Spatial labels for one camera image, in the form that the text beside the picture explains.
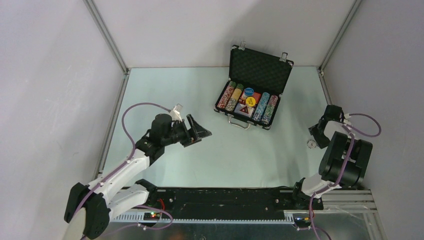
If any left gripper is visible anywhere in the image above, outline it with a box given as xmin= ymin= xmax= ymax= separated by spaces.
xmin=162 ymin=114 xmax=211 ymax=148

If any white poker chip front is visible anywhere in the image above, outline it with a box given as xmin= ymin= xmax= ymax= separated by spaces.
xmin=307 ymin=139 xmax=317 ymax=149

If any blue playing card deck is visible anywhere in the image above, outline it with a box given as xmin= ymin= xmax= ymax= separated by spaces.
xmin=234 ymin=103 xmax=255 ymax=118

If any all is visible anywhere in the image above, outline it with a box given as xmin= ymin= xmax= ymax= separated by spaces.
xmin=234 ymin=103 xmax=251 ymax=118

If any yellow big blind button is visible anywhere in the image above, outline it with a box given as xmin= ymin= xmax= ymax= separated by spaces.
xmin=245 ymin=96 xmax=257 ymax=108

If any black poker set case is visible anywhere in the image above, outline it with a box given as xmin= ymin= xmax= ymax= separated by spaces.
xmin=213 ymin=41 xmax=294 ymax=130

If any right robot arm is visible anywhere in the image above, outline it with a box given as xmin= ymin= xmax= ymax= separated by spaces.
xmin=180 ymin=105 xmax=373 ymax=209

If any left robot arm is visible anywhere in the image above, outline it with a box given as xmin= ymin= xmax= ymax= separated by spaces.
xmin=63 ymin=104 xmax=212 ymax=240

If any red poker chip stack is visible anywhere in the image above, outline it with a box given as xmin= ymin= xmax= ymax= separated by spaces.
xmin=216 ymin=81 xmax=237 ymax=109

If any grey poker chip stack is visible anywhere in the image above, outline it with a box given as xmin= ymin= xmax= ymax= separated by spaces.
xmin=225 ymin=83 xmax=244 ymax=112

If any blue dealer button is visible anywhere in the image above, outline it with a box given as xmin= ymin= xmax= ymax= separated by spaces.
xmin=243 ymin=87 xmax=255 ymax=96

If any light blue chip stack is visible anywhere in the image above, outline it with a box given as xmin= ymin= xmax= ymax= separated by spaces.
xmin=252 ymin=92 xmax=271 ymax=122

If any red card deck in case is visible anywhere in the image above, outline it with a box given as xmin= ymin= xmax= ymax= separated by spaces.
xmin=238 ymin=92 xmax=261 ymax=105

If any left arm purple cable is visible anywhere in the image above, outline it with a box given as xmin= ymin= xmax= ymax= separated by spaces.
xmin=71 ymin=102 xmax=175 ymax=233

